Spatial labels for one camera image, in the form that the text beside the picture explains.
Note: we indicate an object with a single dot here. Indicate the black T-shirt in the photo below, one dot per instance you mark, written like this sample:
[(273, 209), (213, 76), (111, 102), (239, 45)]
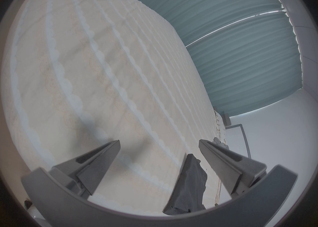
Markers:
[(188, 186)]

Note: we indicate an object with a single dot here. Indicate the bed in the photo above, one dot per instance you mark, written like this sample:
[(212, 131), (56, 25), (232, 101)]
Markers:
[(99, 72)]

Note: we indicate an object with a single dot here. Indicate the grey bedside table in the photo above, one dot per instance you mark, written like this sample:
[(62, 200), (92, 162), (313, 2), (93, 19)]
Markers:
[(224, 118)]

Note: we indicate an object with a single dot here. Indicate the white printed pillow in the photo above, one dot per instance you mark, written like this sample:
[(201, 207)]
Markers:
[(219, 126)]

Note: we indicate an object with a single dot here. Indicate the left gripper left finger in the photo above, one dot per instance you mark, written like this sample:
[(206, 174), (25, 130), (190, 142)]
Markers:
[(99, 166)]

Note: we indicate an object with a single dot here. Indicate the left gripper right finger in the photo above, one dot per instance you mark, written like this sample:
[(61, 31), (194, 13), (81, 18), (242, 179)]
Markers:
[(223, 166)]

